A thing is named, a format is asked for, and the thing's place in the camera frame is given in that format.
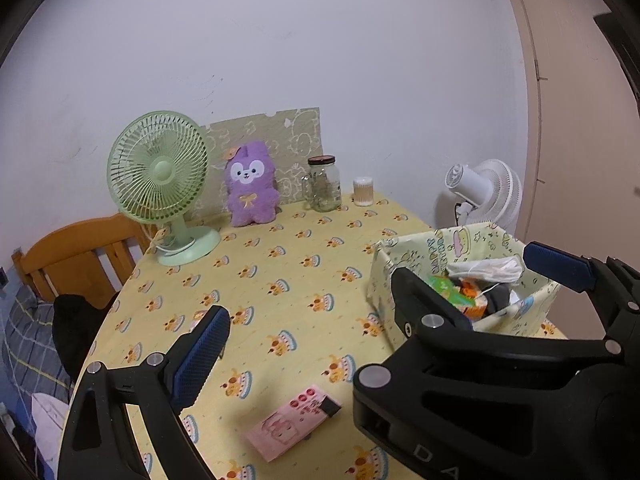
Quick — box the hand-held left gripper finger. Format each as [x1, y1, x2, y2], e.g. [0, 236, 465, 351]
[57, 304, 232, 480]

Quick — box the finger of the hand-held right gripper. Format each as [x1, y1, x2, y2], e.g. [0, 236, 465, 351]
[352, 266, 501, 441]
[524, 241, 640, 361]

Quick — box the green snack packet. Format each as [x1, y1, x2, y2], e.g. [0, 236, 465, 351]
[427, 275, 463, 306]

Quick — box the printed storage box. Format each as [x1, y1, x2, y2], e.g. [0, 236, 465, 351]
[366, 224, 563, 337]

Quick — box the orange snack packet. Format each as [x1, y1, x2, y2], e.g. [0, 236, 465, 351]
[452, 280, 491, 321]

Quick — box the white face mask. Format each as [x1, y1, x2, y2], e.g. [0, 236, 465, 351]
[446, 256, 523, 286]

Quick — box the pink packet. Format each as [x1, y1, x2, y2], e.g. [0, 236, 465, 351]
[245, 384, 342, 461]

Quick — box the yellow printed tablecloth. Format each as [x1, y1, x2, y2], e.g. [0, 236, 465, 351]
[60, 192, 571, 480]

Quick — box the cotton swab container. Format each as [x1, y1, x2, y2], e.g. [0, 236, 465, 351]
[353, 176, 374, 207]

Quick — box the white standing fan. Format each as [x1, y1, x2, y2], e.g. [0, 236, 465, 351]
[432, 158, 523, 236]

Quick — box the black cloth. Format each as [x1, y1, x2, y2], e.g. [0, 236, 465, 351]
[52, 292, 121, 383]

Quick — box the beige door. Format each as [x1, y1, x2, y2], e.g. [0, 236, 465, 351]
[495, 0, 640, 341]

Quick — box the glass jar with black lid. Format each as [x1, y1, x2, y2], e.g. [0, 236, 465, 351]
[301, 155, 342, 212]

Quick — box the white cloth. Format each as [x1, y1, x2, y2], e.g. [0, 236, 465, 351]
[31, 392, 68, 461]

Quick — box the wooden chair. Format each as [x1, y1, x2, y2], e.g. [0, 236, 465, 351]
[11, 212, 161, 306]

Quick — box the blue plaid bedding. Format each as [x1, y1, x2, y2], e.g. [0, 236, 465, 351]
[0, 285, 76, 480]

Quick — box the purple plush rabbit toy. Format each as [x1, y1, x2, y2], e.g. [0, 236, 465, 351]
[222, 141, 281, 227]

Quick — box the green desk fan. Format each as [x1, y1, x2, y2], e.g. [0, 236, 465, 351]
[106, 110, 221, 267]

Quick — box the beige printed board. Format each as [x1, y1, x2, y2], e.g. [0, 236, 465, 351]
[192, 106, 322, 221]

